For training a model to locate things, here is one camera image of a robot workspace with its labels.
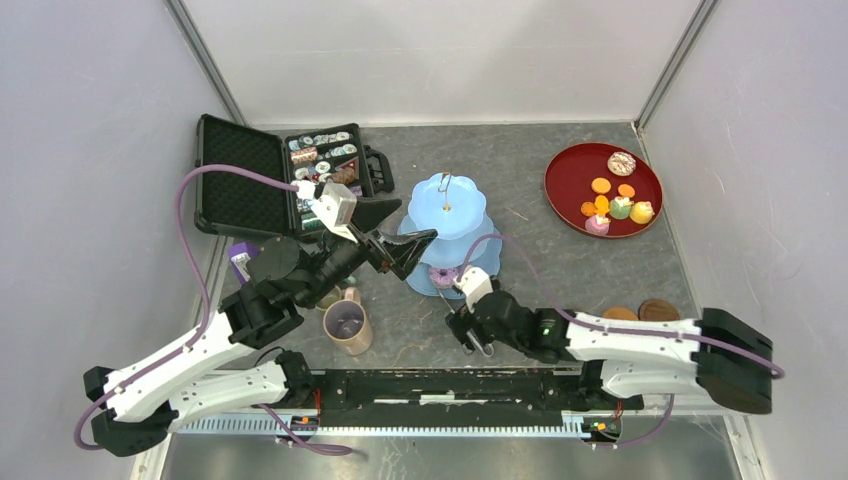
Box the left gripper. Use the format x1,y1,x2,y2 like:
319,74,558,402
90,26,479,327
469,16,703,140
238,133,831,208
296,196,438,310

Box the pink frosted donut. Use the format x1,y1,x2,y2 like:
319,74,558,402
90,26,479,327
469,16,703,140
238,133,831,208
428,266,458,290

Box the blue three-tier cake stand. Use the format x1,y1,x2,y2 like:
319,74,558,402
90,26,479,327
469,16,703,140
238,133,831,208
398,172,503,300

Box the metal tongs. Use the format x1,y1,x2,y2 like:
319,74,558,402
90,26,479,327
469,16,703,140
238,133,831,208
437,289,495,358

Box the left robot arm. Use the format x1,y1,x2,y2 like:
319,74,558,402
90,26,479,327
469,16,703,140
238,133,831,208
81,199,437,457

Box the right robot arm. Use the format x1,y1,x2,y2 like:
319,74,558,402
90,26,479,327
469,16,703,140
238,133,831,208
445,290,780,415

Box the small olive cup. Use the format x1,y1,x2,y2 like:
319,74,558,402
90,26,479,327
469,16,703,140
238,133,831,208
315,286,343,311

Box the pink mug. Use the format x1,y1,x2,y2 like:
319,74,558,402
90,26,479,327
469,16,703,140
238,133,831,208
322,287,374,356

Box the purple box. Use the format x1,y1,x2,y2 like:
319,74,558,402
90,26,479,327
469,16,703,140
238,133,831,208
227,242,260,285

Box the light wooden coaster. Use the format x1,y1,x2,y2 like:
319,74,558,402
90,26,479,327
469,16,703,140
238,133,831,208
601,306,639,321

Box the black open case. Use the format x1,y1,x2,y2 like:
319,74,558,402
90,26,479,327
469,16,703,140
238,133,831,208
193,113,396,244

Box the pink cupcake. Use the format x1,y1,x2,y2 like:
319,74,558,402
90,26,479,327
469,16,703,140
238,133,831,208
584,213,611,236

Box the dark wooden coaster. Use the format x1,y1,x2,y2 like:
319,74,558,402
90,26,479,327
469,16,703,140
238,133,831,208
638,298,681,322

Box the red round tray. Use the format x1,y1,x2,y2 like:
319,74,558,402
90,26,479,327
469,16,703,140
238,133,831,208
543,143,664,239

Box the green cupcake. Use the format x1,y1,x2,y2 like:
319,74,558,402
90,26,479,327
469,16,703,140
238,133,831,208
609,196,634,220

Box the orange round cookie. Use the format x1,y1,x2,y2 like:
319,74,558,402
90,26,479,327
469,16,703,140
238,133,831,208
590,177,611,195

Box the yellow cupcake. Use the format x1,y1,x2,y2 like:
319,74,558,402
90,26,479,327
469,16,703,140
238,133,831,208
629,201,655,225

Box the small orange cookie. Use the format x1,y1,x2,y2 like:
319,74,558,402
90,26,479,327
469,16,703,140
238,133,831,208
617,184,635,199

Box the white sprinkled donut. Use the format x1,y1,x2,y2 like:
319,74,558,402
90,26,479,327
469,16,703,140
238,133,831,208
607,151,638,177

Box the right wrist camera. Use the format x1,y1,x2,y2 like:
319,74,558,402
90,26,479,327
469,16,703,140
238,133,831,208
453,266,494,312

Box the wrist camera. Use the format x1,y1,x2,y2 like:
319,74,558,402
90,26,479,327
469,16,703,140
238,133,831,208
310,183,358,243
453,266,494,312

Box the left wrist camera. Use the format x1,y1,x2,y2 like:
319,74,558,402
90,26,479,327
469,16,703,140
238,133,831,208
310,183,358,243

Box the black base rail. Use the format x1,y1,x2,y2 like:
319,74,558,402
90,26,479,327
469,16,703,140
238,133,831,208
270,351,645,439

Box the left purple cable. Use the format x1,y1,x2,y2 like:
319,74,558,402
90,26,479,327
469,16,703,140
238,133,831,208
72,164,315,452

